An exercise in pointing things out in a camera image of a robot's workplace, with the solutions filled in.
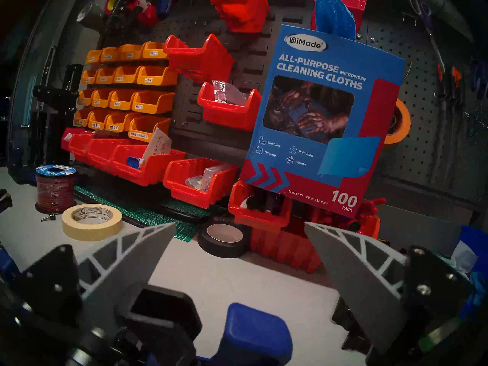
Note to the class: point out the white paper packet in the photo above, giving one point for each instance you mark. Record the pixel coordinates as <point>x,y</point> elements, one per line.
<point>156,146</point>

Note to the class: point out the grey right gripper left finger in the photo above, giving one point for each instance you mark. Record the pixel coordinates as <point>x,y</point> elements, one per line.
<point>122,270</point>

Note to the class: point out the orange black screwdriver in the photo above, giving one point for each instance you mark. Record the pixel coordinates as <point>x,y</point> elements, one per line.
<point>456,83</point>
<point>442,98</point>

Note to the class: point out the blue plastic storage bin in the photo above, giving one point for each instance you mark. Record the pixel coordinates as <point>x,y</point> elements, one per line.
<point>474,239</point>

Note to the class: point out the grey pegboard wall panel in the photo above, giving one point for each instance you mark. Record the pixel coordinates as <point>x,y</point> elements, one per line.
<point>431,140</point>

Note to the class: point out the red plastic tool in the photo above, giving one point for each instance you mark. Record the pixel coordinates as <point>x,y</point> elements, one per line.
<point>146,12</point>

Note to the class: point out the small black screw bit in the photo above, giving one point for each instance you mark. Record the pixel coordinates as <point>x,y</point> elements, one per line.
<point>48,217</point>

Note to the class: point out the beige masking tape roll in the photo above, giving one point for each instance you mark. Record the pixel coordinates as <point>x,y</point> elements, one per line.
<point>91,230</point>

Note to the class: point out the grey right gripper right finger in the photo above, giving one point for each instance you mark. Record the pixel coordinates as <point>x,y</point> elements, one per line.
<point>381,292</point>

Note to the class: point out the black tape roll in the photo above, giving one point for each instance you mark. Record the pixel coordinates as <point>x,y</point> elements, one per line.
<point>223,249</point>

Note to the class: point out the grey duct tape roll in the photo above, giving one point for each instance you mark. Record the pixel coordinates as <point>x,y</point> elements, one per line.
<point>87,16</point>

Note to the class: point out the small black printed part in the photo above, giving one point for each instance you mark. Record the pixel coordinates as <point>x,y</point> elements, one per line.
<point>345,313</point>
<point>356,342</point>

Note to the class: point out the green white Kimwipes box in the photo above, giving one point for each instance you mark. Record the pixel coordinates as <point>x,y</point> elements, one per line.
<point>463,256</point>

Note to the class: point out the blue cleaning cloths box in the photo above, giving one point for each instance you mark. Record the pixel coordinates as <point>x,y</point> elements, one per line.
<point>324,170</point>

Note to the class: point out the green cutting mat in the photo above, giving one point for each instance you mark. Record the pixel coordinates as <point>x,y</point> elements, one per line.
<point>152,216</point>

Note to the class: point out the black metal press stand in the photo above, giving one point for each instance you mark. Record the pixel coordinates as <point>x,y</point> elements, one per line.
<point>61,98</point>

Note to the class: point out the blue black bar clamp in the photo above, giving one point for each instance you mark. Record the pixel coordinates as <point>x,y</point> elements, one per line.
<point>255,334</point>

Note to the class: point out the orange storage bin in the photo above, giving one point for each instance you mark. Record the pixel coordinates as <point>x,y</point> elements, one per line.
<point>81,118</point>
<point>85,97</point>
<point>105,76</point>
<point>146,129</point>
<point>117,124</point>
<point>156,77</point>
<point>93,57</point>
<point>109,55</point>
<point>98,121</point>
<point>130,53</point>
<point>152,104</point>
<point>101,99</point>
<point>126,75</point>
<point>122,100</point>
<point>154,52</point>
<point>88,77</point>

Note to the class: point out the red storage bin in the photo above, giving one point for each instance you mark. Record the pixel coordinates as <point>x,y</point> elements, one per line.
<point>198,197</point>
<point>360,10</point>
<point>103,155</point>
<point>202,62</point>
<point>68,138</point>
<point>80,148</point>
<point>368,224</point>
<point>152,170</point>
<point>240,10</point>
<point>225,115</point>
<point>259,218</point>

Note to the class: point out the orange tape roll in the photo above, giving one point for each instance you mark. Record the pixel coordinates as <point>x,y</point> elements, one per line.
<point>400,125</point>

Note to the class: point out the blue cloth in box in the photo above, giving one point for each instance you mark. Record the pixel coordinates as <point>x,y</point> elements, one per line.
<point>335,18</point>

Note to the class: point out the stacked red storage bins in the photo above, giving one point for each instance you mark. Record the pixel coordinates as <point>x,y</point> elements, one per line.
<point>282,251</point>

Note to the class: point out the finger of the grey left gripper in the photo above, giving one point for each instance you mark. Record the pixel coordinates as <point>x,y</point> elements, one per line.
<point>4,200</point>

